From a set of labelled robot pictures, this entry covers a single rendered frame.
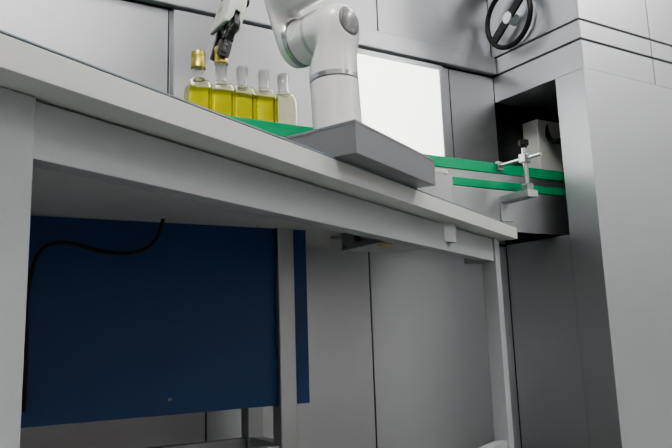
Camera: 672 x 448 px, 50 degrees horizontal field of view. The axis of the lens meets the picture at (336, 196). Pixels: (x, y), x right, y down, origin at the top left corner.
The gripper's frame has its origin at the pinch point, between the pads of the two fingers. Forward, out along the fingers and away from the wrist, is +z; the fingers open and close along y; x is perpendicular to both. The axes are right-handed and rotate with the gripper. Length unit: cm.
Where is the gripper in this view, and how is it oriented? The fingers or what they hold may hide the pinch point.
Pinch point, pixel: (220, 51)
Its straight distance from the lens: 185.5
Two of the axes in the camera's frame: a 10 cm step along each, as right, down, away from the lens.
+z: -1.8, 9.3, -3.2
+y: 5.3, -1.8, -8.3
